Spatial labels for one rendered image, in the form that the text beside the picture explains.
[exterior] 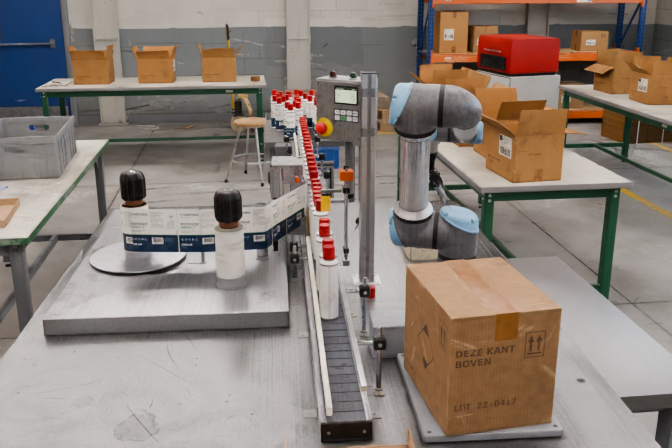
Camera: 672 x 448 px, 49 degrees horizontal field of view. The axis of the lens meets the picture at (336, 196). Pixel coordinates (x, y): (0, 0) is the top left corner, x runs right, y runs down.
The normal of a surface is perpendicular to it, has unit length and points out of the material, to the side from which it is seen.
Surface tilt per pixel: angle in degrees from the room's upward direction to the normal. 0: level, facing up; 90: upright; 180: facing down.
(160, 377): 0
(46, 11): 90
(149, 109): 90
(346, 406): 0
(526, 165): 90
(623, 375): 0
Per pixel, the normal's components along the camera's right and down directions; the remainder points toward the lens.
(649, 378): 0.00, -0.96
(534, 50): 0.32, 0.26
